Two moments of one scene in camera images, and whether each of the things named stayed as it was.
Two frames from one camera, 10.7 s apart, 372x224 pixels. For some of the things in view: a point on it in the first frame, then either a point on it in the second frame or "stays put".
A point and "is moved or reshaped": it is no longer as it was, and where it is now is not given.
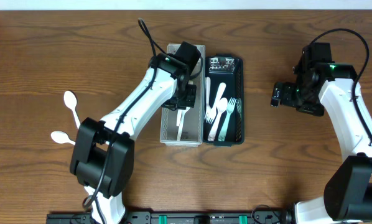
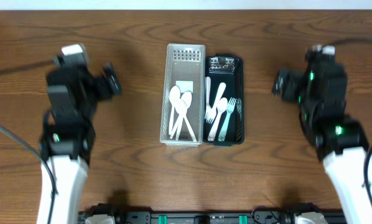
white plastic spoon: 180,129 is moved or reshaped
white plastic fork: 212,112 stays put
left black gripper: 182,101 → 81,74
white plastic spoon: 222,105 stays put
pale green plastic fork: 231,105 stays put
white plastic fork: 209,114 stays put
